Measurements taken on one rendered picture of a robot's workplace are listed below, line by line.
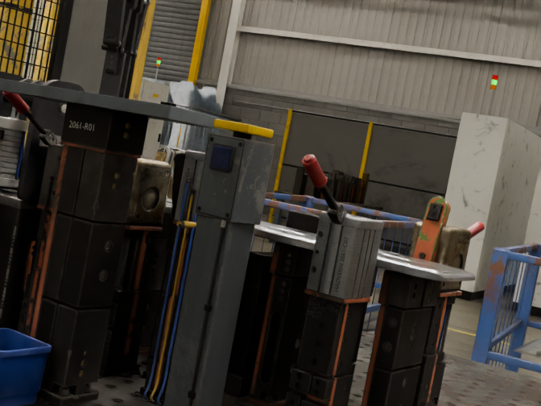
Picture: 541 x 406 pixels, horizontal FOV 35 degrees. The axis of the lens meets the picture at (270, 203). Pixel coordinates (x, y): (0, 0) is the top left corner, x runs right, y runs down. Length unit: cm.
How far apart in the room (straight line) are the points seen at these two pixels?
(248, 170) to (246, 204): 5
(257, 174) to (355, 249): 18
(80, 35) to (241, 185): 402
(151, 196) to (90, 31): 371
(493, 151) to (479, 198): 53
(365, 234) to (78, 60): 399
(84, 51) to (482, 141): 541
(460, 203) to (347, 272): 830
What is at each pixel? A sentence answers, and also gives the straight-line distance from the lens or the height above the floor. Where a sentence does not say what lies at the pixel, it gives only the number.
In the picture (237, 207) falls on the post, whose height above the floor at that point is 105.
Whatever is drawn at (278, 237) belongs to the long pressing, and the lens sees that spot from 141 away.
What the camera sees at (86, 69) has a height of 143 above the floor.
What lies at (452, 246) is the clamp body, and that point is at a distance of 153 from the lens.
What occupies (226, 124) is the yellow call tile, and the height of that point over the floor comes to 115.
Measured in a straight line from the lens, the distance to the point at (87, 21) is 514.
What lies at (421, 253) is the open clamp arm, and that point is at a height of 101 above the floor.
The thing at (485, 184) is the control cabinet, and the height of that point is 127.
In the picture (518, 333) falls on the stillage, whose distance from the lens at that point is 445.
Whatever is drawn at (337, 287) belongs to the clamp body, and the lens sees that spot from 122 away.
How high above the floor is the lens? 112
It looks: 3 degrees down
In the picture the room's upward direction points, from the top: 11 degrees clockwise
